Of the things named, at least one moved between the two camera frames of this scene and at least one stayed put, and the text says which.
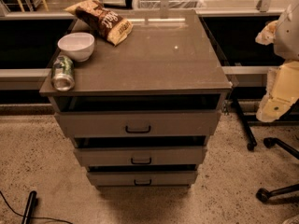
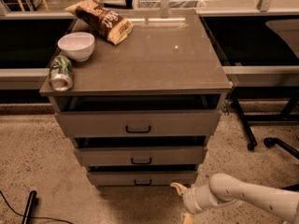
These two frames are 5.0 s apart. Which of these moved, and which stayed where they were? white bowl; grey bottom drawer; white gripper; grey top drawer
Moved: white gripper
Stayed: grey top drawer; white bowl; grey bottom drawer
